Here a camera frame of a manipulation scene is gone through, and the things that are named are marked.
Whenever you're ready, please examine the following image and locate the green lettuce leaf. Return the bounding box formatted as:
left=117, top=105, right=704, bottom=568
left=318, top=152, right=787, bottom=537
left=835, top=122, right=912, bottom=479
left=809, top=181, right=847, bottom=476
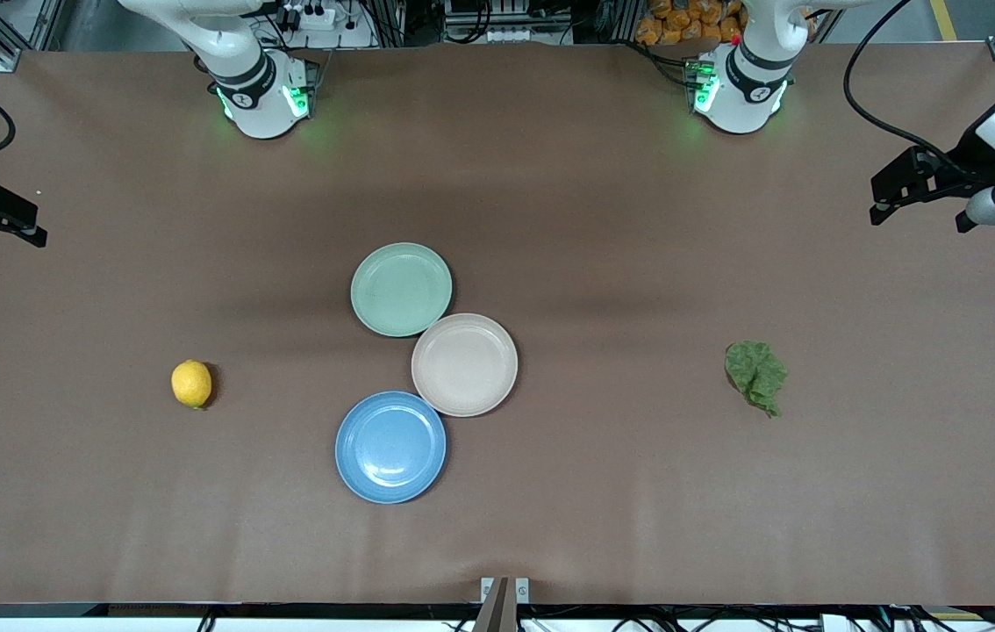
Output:
left=724, top=341, right=789, bottom=419

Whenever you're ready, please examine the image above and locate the yellow lemon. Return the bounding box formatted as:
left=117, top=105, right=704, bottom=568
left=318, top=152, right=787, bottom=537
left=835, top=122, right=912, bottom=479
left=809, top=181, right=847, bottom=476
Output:
left=170, top=359, right=213, bottom=410

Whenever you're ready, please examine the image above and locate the bag of oranges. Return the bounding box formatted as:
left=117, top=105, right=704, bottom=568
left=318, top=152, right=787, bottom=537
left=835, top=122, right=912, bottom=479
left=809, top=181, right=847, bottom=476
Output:
left=635, top=0, right=746, bottom=47

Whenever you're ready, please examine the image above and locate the white power strip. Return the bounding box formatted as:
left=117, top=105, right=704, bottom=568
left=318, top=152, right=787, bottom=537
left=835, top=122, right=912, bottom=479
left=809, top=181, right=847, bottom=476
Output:
left=274, top=0, right=349, bottom=32

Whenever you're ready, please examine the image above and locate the green plate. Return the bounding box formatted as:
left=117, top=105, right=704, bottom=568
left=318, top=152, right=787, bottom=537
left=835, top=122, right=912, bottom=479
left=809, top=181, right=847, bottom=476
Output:
left=350, top=242, right=454, bottom=338

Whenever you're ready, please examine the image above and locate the blue plate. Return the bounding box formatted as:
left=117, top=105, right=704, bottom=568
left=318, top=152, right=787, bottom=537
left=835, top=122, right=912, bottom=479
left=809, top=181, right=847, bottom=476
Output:
left=334, top=391, right=447, bottom=505

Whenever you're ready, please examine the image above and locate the beige plate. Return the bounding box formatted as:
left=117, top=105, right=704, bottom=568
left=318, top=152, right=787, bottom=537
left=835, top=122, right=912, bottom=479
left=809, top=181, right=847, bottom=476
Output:
left=411, top=312, right=519, bottom=418

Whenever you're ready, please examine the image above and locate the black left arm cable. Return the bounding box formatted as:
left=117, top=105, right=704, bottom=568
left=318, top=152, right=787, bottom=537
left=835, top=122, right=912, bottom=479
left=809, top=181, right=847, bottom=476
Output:
left=842, top=0, right=981, bottom=163

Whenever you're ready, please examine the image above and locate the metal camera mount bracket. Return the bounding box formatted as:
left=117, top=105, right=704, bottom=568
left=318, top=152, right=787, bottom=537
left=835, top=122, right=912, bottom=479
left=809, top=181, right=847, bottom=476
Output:
left=479, top=576, right=531, bottom=632

